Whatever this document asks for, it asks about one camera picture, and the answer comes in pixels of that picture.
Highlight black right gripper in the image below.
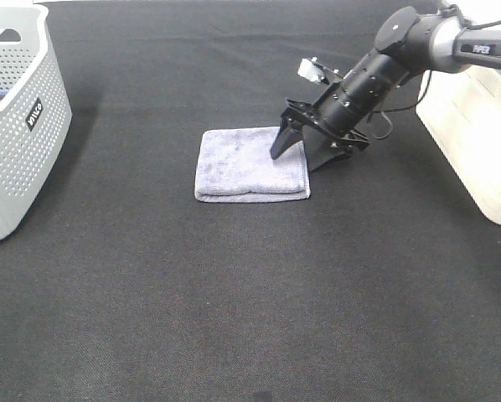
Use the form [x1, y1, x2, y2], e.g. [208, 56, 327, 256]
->
[270, 100, 369, 172]

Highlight lavender towel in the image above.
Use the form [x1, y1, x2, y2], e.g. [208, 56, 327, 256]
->
[194, 126, 311, 204]

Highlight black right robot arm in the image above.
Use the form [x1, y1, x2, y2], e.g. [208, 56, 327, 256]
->
[270, 5, 501, 171]

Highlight black table mat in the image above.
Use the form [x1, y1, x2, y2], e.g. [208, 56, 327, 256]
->
[0, 1, 501, 401]

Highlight white plastic bin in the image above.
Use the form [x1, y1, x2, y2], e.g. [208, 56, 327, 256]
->
[416, 66, 501, 225]

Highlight grey perforated laundry basket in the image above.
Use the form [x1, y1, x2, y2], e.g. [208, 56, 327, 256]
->
[0, 1, 72, 241]

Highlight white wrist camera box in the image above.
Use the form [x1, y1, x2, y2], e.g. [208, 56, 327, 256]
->
[297, 57, 343, 85]

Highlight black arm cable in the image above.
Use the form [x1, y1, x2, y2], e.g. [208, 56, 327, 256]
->
[365, 69, 434, 141]

